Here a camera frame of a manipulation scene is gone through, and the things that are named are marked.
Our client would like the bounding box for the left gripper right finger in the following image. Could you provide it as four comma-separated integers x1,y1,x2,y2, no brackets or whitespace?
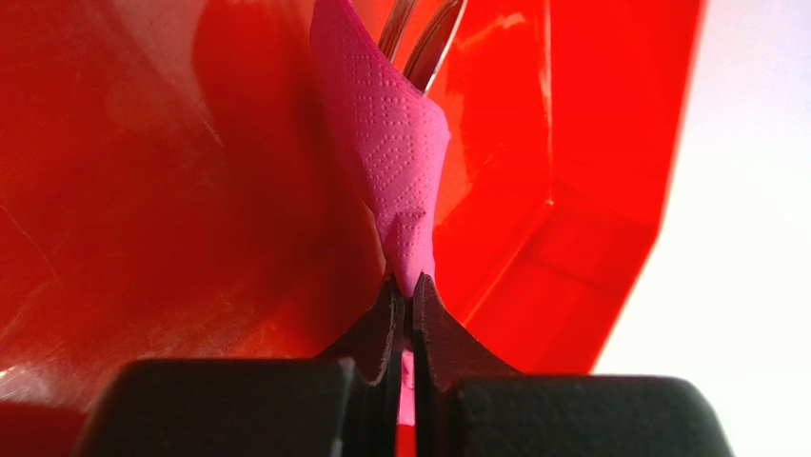
411,273,521,456

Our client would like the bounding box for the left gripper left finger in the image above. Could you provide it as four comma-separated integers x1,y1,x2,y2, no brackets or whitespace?
315,275,406,456

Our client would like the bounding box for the magenta paper napkin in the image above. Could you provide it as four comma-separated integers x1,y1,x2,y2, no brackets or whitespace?
309,1,450,435

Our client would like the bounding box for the silver spoon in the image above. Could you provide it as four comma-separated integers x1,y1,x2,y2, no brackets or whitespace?
403,0,467,95

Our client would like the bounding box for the silver fork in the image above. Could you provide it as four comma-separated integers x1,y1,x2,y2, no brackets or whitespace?
378,0,419,63

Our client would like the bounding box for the red plastic bin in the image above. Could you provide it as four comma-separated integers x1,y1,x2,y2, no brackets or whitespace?
1,1,705,456

